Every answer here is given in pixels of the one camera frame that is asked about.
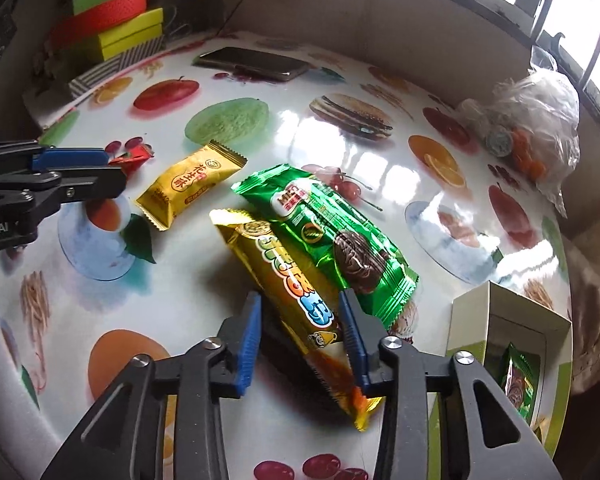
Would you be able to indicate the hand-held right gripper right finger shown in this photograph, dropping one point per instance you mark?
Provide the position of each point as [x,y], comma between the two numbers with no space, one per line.
[352,345]

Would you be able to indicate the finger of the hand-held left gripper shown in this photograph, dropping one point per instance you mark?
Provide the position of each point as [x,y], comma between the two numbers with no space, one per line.
[95,182]
[70,156]

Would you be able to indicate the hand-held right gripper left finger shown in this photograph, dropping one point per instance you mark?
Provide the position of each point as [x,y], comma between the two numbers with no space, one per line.
[247,345]

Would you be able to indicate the small red candy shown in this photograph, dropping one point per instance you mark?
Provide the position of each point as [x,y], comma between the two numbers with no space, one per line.
[135,154]

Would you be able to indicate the long gold snack packet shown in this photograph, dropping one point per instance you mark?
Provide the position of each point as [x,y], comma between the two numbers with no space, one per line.
[280,270]

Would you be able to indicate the yellow candy packet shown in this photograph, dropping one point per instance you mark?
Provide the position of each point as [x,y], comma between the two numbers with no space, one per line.
[185,187]

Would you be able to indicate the green cardboard box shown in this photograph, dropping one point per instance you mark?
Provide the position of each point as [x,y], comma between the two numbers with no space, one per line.
[480,310]

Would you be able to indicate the black white striped box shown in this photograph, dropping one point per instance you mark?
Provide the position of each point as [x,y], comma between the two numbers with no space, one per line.
[105,70]

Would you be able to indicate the yellow green box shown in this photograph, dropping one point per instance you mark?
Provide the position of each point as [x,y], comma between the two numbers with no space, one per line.
[130,30]

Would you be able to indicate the red round box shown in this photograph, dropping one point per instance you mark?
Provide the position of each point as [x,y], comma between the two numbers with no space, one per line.
[105,17]

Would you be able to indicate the black smartphone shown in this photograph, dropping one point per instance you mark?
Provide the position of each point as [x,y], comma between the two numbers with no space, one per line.
[250,62]

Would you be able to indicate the clear plastic bag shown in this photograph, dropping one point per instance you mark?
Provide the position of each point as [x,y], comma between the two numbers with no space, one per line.
[540,105]

